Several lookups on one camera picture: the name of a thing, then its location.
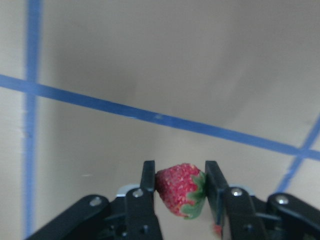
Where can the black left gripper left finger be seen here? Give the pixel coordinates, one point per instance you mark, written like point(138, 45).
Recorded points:
point(141, 221)

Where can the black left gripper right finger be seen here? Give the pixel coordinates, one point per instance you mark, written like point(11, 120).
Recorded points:
point(232, 207)

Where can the red strawberry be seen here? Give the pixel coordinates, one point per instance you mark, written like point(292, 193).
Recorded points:
point(217, 231)
point(182, 189)

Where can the red strawberry at corner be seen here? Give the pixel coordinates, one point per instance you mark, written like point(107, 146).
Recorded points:
point(217, 231)

